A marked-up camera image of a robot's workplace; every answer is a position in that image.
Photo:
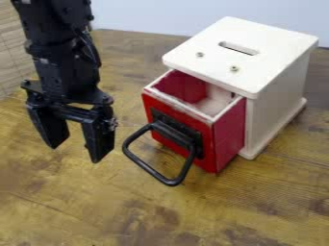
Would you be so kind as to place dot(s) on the red drawer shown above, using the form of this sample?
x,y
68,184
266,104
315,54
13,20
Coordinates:
x,y
210,111

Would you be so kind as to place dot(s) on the black metal drawer handle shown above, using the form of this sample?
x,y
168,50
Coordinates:
x,y
178,135

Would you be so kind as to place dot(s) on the white wooden box cabinet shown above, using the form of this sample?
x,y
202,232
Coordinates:
x,y
258,61

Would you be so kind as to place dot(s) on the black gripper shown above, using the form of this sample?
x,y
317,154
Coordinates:
x,y
65,94

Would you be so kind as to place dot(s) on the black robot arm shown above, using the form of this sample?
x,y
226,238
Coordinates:
x,y
52,21

